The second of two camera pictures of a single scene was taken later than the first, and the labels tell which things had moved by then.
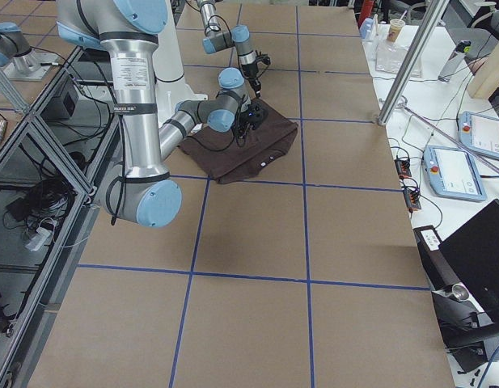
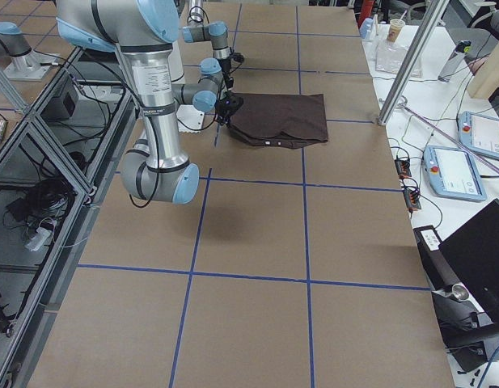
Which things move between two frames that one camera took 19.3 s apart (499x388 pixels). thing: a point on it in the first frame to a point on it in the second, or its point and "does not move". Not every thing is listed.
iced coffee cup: x=395 y=27 does not move
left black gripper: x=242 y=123 to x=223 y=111
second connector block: x=412 y=199 does not move
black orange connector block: x=403 y=168 does not move
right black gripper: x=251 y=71 to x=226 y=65
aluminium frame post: x=415 y=61 does not move
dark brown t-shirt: x=226 y=158 to x=287 y=120
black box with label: x=440 y=272 does not move
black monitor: x=476 y=258 does not move
